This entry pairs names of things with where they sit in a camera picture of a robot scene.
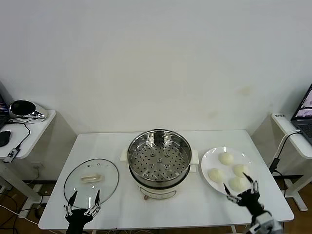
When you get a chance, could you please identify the black usb cable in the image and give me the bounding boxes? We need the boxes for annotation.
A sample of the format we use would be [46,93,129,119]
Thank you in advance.
[4,118,31,149]

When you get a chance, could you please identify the white side table with label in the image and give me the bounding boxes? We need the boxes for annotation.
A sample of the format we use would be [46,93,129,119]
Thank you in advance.
[251,113,312,212]

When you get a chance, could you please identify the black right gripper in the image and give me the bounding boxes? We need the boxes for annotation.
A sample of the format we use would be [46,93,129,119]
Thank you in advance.
[223,172,265,216]

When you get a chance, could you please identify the white side table with mouse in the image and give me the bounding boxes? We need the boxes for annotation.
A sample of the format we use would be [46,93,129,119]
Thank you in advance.
[0,109,78,219]

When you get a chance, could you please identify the grey laptop with pink screen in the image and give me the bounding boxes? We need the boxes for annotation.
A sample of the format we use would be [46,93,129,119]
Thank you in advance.
[290,84,312,144]

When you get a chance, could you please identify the black computer mouse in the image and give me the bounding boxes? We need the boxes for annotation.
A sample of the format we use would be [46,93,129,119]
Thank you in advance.
[0,130,12,147]

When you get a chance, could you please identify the white electric cooker base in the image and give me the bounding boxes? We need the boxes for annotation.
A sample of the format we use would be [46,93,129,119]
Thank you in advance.
[120,148,199,201]

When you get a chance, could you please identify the black laptop power cable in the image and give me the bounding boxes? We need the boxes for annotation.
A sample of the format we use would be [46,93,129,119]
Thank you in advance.
[269,130,302,171]

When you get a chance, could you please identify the white steamed baozi bun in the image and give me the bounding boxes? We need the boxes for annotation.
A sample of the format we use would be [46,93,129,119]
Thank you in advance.
[218,153,234,165]
[208,168,226,183]
[228,177,249,193]
[233,164,250,177]

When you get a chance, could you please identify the white round plate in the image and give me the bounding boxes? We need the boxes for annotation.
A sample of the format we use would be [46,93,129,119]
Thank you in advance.
[201,146,260,197]

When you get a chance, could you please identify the chrome rounded device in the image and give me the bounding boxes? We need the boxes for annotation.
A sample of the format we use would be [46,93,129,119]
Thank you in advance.
[8,99,47,122]

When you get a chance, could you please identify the grey usb hub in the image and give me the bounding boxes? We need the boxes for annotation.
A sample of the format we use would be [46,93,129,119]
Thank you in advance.
[2,147,20,163]

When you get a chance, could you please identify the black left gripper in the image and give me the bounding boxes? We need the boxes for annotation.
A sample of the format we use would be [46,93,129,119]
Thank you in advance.
[63,189,102,234]

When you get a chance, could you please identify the black laptop with dark screen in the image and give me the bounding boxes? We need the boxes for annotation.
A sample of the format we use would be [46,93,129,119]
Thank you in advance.
[0,81,12,130]

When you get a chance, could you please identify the steel perforated steamer basket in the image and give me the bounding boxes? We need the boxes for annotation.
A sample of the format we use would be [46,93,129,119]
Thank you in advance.
[127,129,193,187]

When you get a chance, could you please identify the glass lid with cream handle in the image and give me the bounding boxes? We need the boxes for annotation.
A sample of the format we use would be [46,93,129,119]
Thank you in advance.
[63,158,120,209]

